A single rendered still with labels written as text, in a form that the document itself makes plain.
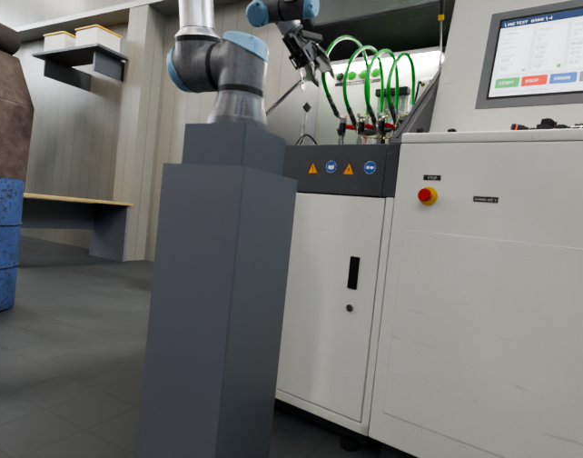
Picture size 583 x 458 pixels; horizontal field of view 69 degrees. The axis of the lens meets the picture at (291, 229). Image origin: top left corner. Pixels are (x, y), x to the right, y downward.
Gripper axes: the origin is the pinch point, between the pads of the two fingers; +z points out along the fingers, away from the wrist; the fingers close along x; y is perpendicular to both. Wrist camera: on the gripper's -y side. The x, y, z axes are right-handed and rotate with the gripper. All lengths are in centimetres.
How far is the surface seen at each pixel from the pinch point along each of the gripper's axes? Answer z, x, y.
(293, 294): 49, -12, 59
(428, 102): 22.6, 29.4, -1.9
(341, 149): 17.6, 11.4, 26.0
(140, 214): 46, -383, -75
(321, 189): 25.0, 2.9, 34.8
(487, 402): 79, 45, 69
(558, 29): 24, 64, -26
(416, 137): 22.8, 34.8, 23.3
